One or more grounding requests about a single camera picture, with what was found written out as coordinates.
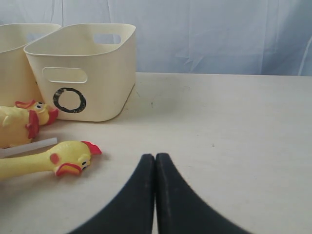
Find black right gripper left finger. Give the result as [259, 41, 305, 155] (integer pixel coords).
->
[71, 154, 155, 234]

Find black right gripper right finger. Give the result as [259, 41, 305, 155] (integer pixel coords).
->
[156, 153, 248, 234]

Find whole rubber chicken front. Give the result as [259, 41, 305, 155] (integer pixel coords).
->
[0, 141, 102, 180]

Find whole rubber chicken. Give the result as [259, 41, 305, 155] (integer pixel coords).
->
[15, 100, 59, 125]
[0, 141, 102, 180]

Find chicken leg with white tube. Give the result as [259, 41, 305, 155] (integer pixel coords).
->
[0, 137, 58, 158]

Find headless rubber chicken body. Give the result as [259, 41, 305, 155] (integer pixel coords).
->
[0, 106, 39, 149]

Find cream bin marked O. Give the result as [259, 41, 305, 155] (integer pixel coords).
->
[24, 23, 137, 122]

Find cream bin marked X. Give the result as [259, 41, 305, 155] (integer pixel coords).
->
[0, 23, 61, 106]

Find blue-grey backdrop curtain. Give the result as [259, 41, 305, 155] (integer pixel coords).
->
[0, 0, 312, 76]

